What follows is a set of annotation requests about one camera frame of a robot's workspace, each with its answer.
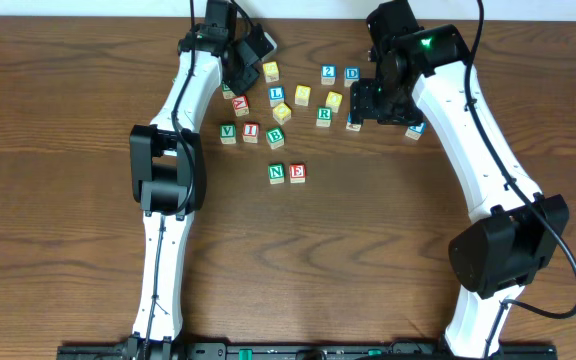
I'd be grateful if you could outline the green R block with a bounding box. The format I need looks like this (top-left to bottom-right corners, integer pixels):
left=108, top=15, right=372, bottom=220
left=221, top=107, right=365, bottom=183
left=316, top=107, right=332, bottom=127

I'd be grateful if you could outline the yellow O block right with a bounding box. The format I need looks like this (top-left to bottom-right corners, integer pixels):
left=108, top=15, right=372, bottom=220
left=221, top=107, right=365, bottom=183
left=325, top=91, right=343, bottom=113

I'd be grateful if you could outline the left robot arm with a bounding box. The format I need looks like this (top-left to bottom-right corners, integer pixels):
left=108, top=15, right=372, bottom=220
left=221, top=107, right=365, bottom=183
left=122, top=1, right=276, bottom=359

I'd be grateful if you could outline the green N block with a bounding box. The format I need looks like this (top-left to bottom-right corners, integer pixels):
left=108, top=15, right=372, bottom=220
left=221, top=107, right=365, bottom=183
left=267, top=163, right=285, bottom=185

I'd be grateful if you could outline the blue L block centre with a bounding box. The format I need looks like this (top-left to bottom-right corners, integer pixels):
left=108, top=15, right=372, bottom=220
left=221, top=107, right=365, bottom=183
left=268, top=86, right=285, bottom=108

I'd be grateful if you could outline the green B block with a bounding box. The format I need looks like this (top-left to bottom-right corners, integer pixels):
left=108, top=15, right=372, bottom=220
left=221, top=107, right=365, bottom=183
left=266, top=127, right=285, bottom=149

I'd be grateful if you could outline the green V block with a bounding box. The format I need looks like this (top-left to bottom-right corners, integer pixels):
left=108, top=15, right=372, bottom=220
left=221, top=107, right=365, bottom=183
left=219, top=124, right=237, bottom=145

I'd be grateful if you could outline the yellow block top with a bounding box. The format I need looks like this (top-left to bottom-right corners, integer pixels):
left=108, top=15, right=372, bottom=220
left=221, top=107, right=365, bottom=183
left=262, top=61, right=280, bottom=83

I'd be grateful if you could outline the blue D block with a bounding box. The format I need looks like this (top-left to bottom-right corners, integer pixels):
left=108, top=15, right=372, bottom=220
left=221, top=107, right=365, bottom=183
left=344, top=67, right=360, bottom=87

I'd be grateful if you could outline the red A block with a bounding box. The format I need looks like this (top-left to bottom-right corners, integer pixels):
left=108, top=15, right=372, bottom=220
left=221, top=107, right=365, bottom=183
left=232, top=95, right=249, bottom=117

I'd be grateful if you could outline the yellow o block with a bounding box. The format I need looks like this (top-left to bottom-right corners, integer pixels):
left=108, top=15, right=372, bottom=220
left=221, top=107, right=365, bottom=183
left=325, top=91, right=343, bottom=113
left=272, top=102, right=292, bottom=125

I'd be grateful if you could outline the red I block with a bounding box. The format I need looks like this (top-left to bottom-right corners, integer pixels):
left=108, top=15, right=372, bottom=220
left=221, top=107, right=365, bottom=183
left=242, top=122, right=260, bottom=143

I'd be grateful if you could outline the yellow O block centre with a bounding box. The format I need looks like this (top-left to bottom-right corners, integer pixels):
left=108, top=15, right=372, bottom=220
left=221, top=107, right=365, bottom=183
left=272, top=102, right=292, bottom=125

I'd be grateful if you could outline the green Z block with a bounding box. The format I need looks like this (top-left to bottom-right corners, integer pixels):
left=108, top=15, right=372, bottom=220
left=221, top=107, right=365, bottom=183
left=221, top=83, right=236, bottom=99

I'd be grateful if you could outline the blue P block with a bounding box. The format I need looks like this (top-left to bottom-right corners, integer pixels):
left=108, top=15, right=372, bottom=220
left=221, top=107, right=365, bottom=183
left=405, top=122, right=426, bottom=141

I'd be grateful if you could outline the yellow S block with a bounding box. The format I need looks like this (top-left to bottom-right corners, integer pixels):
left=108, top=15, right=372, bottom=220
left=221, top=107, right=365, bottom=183
left=294, top=85, right=311, bottom=106

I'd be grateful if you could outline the red E block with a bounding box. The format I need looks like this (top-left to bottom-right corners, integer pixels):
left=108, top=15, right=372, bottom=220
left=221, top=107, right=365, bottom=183
left=289, top=164, right=307, bottom=184

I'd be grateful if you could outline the blue 2 block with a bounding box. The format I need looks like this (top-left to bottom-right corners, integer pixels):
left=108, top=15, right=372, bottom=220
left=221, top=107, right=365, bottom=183
left=321, top=64, right=337, bottom=86

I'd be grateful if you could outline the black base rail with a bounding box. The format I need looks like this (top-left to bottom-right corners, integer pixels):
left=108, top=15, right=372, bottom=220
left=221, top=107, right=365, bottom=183
left=56, top=340, right=559, bottom=360

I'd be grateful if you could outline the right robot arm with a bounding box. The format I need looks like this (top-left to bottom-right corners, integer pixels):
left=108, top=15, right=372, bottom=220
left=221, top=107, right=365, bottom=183
left=348, top=1, right=569, bottom=359

